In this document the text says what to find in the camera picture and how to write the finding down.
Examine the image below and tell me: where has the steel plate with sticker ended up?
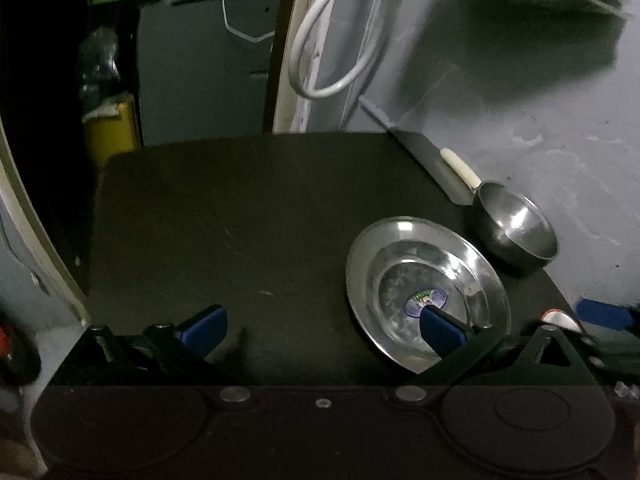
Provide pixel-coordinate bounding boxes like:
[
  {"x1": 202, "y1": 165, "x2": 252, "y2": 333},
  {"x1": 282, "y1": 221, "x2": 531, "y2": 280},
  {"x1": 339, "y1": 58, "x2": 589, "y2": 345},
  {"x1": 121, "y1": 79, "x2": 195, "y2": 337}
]
[{"x1": 346, "y1": 217, "x2": 512, "y2": 374}]

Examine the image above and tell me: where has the steel bowl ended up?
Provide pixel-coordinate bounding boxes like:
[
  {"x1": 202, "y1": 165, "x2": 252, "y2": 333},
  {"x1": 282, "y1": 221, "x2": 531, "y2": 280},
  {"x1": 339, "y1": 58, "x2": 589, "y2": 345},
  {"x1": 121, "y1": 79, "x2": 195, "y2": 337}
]
[{"x1": 471, "y1": 181, "x2": 560, "y2": 275}]

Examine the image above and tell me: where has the yellow bin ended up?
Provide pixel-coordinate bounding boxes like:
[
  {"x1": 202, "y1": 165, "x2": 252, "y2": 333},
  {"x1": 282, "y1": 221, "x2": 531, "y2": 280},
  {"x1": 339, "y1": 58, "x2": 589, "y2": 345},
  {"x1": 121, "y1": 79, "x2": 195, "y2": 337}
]
[{"x1": 82, "y1": 93, "x2": 140, "y2": 169}]

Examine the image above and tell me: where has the cleaver with cream handle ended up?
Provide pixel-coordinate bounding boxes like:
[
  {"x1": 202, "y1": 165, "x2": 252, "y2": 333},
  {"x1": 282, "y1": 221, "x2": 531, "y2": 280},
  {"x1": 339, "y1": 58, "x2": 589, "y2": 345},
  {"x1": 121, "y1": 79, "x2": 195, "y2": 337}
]
[{"x1": 358, "y1": 96, "x2": 476, "y2": 206}]

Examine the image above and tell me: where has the white hose loop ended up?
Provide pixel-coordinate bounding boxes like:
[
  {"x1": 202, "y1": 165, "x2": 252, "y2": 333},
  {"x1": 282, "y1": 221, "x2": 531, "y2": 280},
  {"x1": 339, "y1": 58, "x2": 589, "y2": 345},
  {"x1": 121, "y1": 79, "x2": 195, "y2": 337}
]
[{"x1": 287, "y1": 0, "x2": 388, "y2": 100}]

